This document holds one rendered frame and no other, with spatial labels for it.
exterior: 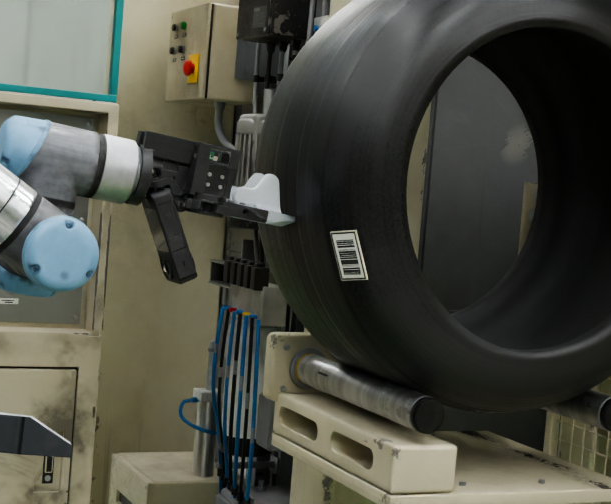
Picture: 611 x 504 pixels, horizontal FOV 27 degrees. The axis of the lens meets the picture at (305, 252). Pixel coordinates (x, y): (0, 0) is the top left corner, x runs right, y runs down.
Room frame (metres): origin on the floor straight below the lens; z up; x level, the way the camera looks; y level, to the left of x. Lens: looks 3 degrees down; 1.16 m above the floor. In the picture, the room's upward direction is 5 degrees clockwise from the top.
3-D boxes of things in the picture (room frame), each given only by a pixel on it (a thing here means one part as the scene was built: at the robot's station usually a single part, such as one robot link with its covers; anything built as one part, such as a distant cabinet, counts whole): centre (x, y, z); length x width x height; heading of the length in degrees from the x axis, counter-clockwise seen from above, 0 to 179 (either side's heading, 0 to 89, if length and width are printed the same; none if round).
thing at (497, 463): (1.71, -0.22, 0.80); 0.37 x 0.36 x 0.02; 115
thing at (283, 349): (1.87, -0.14, 0.90); 0.40 x 0.03 x 0.10; 115
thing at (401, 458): (1.65, -0.09, 0.84); 0.36 x 0.09 x 0.06; 25
